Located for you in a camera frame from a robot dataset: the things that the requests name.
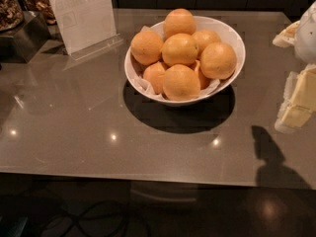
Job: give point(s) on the clear acrylic sign holder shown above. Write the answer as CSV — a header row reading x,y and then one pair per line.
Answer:
x,y
87,27

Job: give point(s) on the white paper bowl liner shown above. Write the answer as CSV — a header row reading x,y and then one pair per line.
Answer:
x,y
134,70

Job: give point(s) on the dark square stand block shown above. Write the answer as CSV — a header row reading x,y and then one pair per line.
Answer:
x,y
19,45

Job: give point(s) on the white ceramic bowl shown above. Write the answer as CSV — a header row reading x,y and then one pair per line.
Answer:
x,y
228,35

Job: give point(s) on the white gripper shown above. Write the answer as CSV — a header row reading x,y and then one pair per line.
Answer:
x,y
306,37

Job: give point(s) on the small hidden orange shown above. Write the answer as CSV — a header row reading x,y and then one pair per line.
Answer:
x,y
204,82

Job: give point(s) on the glass jar of nuts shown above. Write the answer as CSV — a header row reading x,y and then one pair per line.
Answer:
x,y
11,15

